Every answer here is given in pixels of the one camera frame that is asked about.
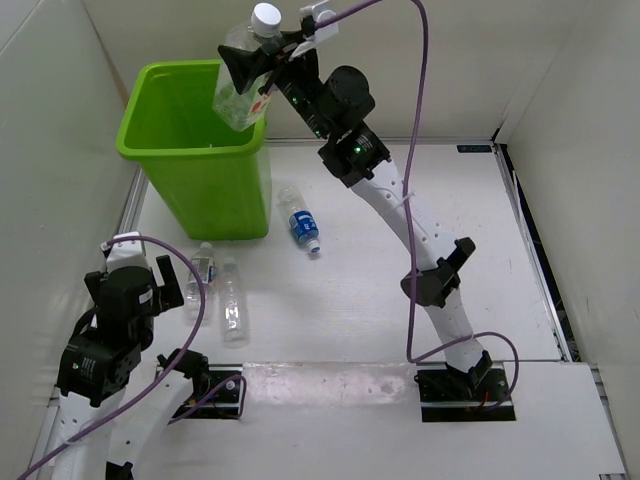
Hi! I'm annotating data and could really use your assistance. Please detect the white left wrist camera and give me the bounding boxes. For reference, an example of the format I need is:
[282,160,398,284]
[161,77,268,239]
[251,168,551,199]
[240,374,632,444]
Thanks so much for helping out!
[100,231,149,273]

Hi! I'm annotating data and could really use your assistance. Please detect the clear bottle red green label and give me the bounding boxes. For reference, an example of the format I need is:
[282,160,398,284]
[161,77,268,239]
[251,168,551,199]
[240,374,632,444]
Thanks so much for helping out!
[212,2,281,132]

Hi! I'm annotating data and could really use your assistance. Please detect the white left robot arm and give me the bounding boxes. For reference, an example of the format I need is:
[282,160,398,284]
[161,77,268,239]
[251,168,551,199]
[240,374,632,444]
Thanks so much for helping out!
[53,255,211,479]

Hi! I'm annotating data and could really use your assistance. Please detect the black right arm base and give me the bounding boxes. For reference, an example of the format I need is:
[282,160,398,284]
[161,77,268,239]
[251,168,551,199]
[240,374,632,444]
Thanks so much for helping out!
[414,364,516,423]

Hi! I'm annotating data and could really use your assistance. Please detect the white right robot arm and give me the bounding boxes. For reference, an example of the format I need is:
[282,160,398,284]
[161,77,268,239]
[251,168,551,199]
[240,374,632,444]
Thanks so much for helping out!
[218,32,492,400]

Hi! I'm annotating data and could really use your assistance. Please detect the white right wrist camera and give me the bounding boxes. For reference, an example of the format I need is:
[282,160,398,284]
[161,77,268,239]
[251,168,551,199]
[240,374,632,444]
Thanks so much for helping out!
[291,0,339,59]

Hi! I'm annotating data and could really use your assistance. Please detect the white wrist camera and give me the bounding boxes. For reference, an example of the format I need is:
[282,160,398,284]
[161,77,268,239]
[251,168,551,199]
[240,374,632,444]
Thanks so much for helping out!
[291,0,339,59]
[100,231,149,273]

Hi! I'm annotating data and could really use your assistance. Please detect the green plastic bin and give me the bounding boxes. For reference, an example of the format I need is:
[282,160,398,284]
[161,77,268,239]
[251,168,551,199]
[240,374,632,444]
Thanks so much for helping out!
[116,60,272,240]

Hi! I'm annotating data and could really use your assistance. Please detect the clear bottle white blue label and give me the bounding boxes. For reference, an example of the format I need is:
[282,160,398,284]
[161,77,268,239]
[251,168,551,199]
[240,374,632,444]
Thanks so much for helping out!
[184,242,217,324]

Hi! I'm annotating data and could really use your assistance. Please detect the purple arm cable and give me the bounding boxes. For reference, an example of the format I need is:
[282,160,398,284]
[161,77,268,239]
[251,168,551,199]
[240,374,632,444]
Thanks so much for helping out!
[14,237,249,480]
[312,0,521,411]

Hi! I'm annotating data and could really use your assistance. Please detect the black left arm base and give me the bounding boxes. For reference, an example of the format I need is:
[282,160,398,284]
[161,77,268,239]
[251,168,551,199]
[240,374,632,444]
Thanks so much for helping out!
[169,364,246,423]

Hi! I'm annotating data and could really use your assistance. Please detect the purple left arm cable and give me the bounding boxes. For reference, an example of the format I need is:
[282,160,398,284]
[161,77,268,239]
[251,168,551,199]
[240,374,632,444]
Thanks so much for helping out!
[14,237,249,480]

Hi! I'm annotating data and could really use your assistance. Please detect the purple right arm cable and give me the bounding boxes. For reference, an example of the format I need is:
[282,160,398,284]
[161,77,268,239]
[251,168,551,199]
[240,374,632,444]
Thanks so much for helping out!
[312,0,521,411]

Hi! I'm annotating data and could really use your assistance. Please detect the clear unlabelled plastic bottle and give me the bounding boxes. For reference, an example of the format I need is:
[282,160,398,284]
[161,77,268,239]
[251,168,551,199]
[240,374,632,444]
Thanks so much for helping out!
[219,255,249,346]

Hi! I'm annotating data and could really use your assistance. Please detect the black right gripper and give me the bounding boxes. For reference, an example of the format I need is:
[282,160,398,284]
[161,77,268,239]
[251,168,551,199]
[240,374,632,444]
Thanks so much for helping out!
[220,30,334,142]

